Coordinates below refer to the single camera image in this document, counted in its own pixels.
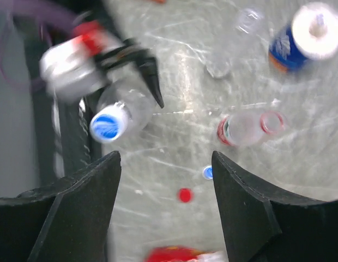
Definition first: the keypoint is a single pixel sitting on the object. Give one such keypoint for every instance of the red camera cable plug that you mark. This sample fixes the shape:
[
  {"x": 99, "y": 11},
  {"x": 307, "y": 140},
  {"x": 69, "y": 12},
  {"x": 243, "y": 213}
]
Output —
[{"x": 91, "y": 36}]

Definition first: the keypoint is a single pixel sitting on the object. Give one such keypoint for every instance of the red snack bag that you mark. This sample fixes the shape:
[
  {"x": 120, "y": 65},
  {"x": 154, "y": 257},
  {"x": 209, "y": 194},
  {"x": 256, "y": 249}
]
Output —
[{"x": 182, "y": 253}]

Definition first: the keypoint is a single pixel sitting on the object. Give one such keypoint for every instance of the toilet paper roll blue wrapper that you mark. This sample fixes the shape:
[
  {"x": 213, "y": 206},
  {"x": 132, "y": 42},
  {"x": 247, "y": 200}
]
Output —
[{"x": 311, "y": 35}]

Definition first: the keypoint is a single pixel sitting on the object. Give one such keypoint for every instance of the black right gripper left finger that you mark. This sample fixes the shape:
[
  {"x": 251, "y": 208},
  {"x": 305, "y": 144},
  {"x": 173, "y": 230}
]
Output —
[{"x": 65, "y": 221}]

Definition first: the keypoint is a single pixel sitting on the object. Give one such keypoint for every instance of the small clear plastic bottle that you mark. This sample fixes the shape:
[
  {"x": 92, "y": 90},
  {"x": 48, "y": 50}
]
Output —
[{"x": 233, "y": 40}]

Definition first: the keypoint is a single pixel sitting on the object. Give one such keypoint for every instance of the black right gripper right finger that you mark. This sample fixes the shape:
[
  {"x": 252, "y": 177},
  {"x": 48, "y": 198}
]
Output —
[{"x": 263, "y": 222}]

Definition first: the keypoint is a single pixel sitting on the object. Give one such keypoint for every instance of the blue white bottle cap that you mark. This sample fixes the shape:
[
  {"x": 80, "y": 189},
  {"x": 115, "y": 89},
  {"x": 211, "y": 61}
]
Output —
[{"x": 208, "y": 172}]

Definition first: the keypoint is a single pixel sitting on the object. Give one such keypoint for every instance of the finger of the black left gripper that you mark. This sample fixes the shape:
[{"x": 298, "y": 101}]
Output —
[{"x": 147, "y": 65}]

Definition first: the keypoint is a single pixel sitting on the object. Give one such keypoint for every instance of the capped clear bottle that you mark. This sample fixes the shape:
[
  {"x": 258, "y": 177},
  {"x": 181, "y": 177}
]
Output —
[{"x": 123, "y": 109}]

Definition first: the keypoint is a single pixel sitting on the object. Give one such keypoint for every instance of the red label clear bottle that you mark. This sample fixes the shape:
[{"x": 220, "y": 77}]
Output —
[{"x": 250, "y": 127}]

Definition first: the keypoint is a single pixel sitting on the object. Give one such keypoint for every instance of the red bottle cap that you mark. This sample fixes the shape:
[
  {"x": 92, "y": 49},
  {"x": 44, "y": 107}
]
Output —
[{"x": 185, "y": 195}]

